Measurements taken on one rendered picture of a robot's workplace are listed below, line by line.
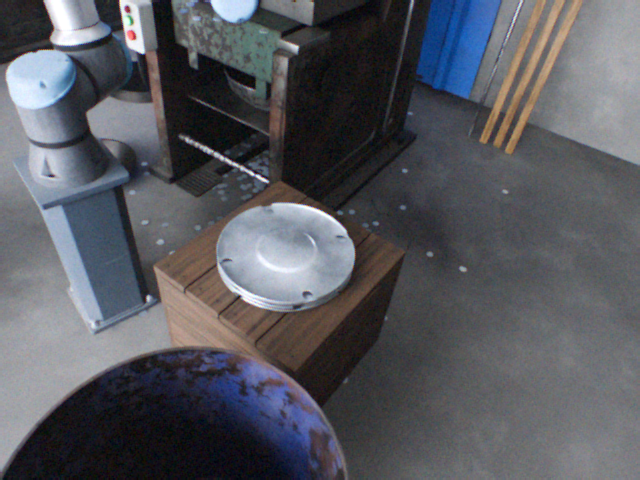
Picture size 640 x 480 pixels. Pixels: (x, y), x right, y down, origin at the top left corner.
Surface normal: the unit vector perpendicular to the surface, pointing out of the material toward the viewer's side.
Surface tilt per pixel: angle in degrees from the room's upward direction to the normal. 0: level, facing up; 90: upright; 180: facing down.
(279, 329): 0
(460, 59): 90
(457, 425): 0
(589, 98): 90
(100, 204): 90
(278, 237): 0
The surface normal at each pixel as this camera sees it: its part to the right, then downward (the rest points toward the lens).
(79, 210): 0.63, 0.59
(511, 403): 0.10, -0.71
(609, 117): -0.57, 0.53
